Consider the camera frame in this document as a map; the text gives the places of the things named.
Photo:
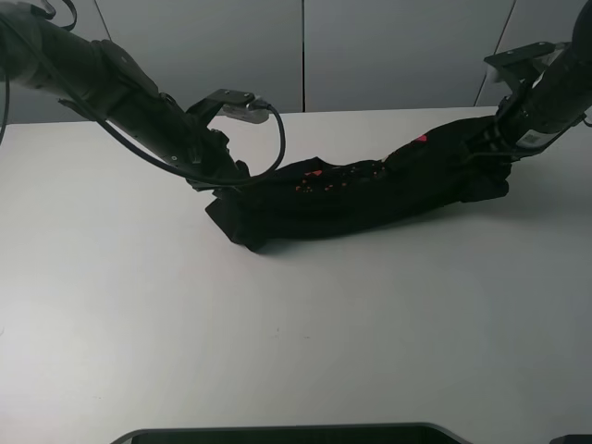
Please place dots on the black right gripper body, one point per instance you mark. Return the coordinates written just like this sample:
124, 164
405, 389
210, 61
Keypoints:
492, 138

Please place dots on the black printed t-shirt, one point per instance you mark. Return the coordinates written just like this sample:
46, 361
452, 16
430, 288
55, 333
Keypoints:
313, 200

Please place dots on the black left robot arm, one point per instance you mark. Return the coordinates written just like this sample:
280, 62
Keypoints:
102, 83

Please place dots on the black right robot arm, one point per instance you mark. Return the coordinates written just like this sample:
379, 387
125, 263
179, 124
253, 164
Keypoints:
551, 92

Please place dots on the dark corner robot part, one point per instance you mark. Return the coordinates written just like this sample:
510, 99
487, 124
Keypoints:
573, 439

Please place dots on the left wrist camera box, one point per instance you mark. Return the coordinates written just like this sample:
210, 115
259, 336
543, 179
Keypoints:
243, 106

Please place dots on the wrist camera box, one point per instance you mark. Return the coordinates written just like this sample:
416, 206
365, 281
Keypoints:
524, 64
243, 106

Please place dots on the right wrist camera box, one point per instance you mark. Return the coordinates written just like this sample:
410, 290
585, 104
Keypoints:
524, 64

